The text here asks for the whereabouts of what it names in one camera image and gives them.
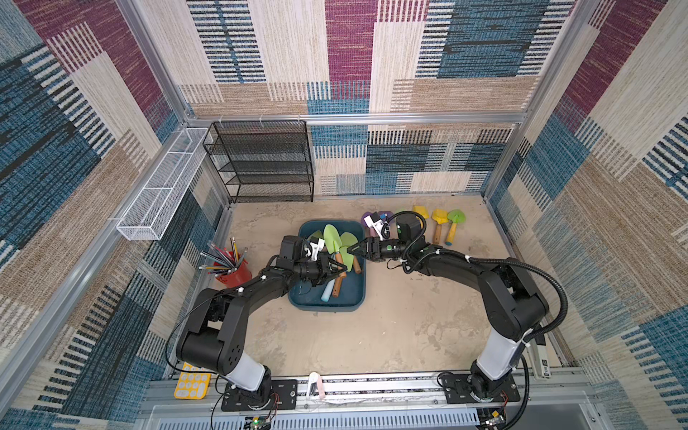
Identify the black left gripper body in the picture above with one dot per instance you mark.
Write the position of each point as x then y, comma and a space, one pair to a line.
316, 272

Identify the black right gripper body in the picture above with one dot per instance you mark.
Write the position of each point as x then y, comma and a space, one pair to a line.
371, 250

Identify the yellow shovel wooden handle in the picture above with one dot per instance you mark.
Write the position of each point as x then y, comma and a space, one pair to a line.
440, 217

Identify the green shovel yellow handle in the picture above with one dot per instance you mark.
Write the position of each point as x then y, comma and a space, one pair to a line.
455, 217

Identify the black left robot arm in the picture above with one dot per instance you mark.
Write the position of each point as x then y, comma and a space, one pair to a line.
214, 335

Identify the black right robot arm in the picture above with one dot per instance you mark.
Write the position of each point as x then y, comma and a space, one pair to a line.
521, 301

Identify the teal plastic storage box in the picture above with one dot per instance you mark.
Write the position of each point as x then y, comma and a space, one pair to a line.
305, 297

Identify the red pencil holder cup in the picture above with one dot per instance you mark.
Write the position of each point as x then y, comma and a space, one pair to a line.
227, 266

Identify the yellow calculator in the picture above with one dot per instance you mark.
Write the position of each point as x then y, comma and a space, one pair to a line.
192, 384

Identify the white black stapler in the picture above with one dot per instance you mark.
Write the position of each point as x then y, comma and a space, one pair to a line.
540, 360

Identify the light blue shovel white handle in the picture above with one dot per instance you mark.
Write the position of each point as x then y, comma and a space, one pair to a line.
328, 290

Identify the black wire shelf rack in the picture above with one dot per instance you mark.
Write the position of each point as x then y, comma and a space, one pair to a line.
259, 161

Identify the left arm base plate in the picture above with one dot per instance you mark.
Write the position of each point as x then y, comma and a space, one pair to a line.
280, 394

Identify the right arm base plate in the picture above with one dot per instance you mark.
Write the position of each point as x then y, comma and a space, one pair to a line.
462, 388

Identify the white mesh wall basket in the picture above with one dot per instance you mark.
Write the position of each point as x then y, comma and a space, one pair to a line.
153, 208

